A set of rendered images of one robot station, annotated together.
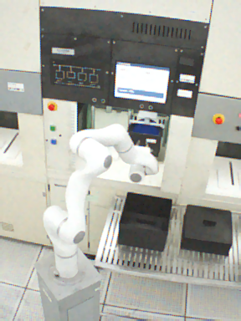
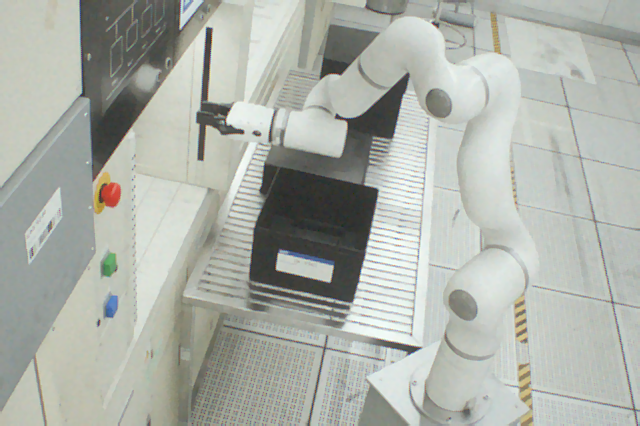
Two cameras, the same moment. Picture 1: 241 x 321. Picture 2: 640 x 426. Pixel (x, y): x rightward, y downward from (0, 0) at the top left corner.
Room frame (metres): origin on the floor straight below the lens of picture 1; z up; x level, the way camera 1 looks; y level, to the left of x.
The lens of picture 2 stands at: (1.69, 1.35, 2.08)
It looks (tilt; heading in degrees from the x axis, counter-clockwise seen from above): 37 degrees down; 267
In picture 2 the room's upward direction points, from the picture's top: 10 degrees clockwise
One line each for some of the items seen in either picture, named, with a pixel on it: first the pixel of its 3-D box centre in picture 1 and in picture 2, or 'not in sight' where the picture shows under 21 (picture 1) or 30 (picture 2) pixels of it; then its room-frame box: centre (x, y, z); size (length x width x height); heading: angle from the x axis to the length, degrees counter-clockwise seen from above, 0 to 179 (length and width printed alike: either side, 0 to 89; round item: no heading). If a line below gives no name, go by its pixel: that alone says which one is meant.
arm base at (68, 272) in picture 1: (66, 260); (459, 367); (1.24, 0.24, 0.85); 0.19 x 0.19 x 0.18
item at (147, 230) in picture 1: (145, 221); (315, 232); (1.58, -0.18, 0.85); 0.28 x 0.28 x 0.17; 81
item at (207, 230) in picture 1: (207, 227); (319, 158); (1.58, -0.55, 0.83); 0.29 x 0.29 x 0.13; 82
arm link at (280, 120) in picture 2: not in sight; (280, 127); (1.70, -0.10, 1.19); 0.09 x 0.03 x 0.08; 84
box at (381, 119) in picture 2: not in sight; (362, 80); (1.45, -0.98, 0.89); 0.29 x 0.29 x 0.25; 87
